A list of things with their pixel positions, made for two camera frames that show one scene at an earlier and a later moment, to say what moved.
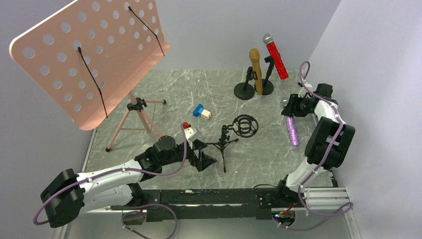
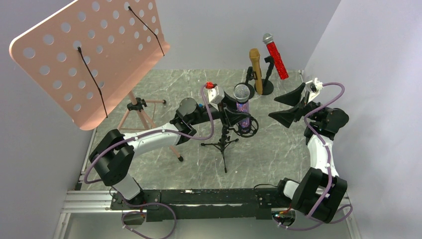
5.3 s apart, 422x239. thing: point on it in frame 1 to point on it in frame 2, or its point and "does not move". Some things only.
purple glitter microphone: x=292 y=131 to x=242 y=93
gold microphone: x=255 y=55 does not move
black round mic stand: x=267 y=85 does not move
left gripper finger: x=206 y=161 to x=234 y=118
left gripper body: x=196 y=155 to x=223 y=112
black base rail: x=211 y=205 does not move
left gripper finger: x=197 y=143 to x=228 y=101
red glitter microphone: x=267 y=38 does not move
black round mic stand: x=246 y=90 does not move
